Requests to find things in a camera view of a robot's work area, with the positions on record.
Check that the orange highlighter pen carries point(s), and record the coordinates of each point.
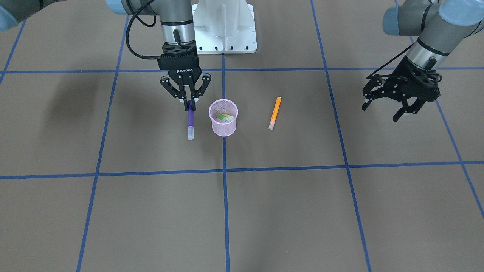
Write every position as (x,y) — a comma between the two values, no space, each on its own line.
(275,113)

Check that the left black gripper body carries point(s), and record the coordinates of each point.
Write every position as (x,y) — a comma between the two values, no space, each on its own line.
(397,80)

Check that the pink mesh pen holder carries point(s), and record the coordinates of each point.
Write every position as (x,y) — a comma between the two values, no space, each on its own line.
(219,107)

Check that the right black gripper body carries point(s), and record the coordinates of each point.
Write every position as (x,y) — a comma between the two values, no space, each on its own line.
(185,76)

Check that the purple highlighter pen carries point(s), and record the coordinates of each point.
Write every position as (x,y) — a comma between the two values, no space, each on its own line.
(191,122)

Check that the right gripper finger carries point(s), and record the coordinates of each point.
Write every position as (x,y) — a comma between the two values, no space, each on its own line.
(198,92)
(178,93)

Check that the white pedestal column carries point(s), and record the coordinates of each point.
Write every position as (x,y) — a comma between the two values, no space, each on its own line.
(224,27)

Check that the green highlighter pen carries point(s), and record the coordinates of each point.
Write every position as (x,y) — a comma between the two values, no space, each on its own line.
(232,118)

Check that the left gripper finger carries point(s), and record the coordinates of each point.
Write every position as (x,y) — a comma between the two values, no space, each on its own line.
(407,109)
(382,86)

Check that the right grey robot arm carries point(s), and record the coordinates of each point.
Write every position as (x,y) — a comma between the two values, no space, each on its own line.
(175,18)

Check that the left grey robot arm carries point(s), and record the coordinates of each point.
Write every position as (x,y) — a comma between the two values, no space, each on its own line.
(440,26)

